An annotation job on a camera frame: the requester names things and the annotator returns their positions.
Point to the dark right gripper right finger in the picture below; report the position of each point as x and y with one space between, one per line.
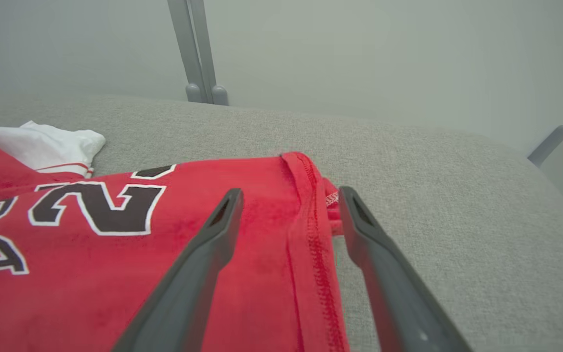
394 288

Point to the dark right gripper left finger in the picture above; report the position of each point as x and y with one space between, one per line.
188 283

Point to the red jersey with striped trim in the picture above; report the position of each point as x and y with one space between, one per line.
91 283

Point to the grey fabric sofa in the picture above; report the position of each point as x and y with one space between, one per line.
457 205

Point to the grey slanted metal bar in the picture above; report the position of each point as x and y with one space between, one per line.
552 139

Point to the grey double partition post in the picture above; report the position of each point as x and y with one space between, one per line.
198 49

